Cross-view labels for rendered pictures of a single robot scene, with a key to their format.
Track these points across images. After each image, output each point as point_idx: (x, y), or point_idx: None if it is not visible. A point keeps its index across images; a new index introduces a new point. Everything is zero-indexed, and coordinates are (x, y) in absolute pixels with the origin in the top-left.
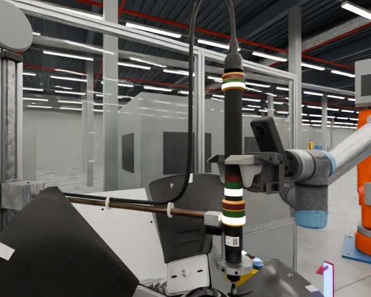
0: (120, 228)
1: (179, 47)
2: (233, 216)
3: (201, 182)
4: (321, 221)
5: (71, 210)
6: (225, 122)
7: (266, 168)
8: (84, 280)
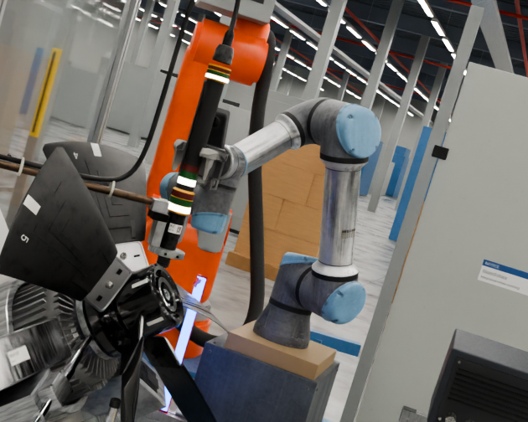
0: None
1: None
2: (185, 205)
3: (112, 159)
4: (221, 225)
5: (77, 175)
6: (202, 112)
7: (213, 163)
8: (84, 244)
